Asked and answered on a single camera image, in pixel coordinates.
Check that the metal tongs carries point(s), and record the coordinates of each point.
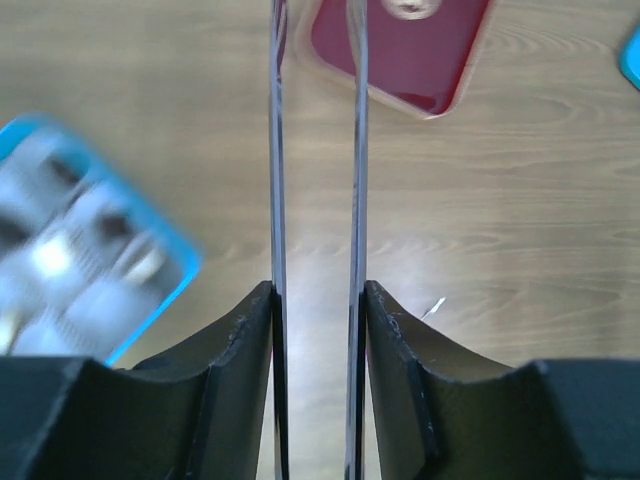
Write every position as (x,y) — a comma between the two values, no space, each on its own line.
(356,16)

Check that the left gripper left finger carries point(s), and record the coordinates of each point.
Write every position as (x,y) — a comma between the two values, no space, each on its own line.
(193,411)

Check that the red tray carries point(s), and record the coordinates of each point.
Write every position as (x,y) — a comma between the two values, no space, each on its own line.
(421,53)

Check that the blue tin lid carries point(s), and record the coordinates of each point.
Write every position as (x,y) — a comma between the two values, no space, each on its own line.
(629,57)

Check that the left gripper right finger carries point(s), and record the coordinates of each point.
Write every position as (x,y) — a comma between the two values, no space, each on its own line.
(443,411)

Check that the blue tin box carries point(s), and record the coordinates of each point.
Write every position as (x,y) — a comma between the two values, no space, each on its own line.
(87,263)

